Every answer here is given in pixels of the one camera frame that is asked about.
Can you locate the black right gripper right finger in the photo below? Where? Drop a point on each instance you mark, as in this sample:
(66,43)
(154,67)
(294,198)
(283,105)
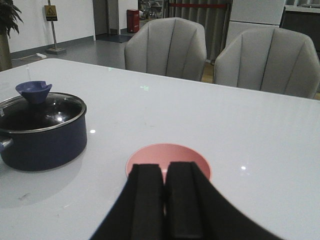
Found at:
(195,210)

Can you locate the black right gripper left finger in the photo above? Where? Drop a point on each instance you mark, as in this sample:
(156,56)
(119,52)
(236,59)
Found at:
(138,212)

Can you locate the pink plastic bowl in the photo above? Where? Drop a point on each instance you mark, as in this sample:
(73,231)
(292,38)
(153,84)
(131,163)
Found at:
(163,154)

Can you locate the dark blue saucepan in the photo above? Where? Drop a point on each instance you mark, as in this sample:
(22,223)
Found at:
(44,150)

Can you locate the glass lid blue knob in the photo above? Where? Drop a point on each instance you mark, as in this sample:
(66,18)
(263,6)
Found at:
(38,109)

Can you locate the left grey upholstered chair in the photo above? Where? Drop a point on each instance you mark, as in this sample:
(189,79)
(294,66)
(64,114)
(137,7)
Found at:
(172,47)

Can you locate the grey upholstered chair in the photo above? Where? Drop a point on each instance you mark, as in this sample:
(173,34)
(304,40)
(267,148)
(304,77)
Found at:
(270,59)
(172,47)

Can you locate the right grey upholstered chair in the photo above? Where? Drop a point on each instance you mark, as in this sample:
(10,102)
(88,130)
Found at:
(270,59)

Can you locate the red bin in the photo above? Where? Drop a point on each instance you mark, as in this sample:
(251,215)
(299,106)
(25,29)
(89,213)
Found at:
(133,20)

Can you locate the grey curtain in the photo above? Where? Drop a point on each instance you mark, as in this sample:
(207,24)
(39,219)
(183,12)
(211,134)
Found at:
(213,15)

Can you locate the white refrigerator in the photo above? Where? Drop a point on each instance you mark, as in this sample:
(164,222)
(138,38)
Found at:
(247,14)

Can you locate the dark grey counter cabinet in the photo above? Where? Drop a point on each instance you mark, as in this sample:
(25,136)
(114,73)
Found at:
(303,19)

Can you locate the yellow caution sign stand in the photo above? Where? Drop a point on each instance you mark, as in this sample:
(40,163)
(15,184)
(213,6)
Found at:
(51,16)

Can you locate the green potted plant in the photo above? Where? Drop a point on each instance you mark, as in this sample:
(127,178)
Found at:
(9,17)

